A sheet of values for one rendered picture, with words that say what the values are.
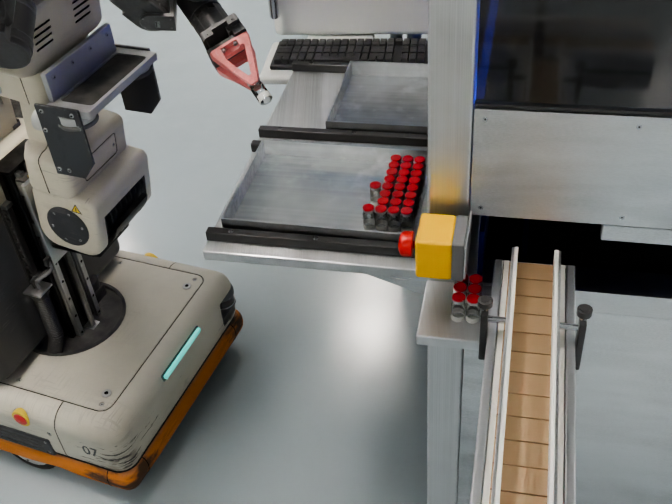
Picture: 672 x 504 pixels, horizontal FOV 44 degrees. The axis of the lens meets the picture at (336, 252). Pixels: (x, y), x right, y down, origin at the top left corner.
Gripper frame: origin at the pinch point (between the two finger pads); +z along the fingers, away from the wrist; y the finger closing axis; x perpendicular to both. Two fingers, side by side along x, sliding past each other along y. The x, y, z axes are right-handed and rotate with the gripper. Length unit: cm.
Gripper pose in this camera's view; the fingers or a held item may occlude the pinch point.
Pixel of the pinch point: (253, 82)
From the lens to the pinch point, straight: 133.5
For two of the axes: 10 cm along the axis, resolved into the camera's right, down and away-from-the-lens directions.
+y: -0.9, -2.9, -9.5
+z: 5.4, 7.9, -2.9
